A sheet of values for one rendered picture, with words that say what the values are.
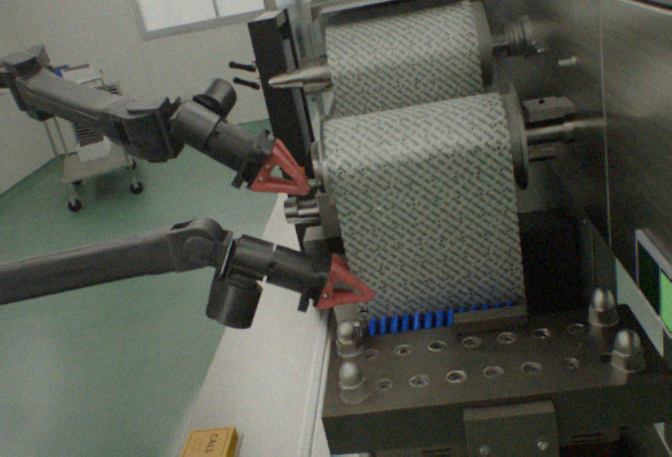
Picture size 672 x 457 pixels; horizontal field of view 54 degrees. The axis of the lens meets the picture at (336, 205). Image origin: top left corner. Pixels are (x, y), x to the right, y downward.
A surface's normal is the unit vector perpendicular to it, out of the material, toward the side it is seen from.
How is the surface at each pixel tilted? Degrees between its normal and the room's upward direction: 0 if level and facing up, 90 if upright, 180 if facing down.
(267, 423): 0
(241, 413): 0
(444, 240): 90
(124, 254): 77
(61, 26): 90
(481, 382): 0
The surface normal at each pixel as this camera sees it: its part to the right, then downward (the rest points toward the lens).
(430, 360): -0.18, -0.91
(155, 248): 0.03, 0.14
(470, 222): -0.07, 0.38
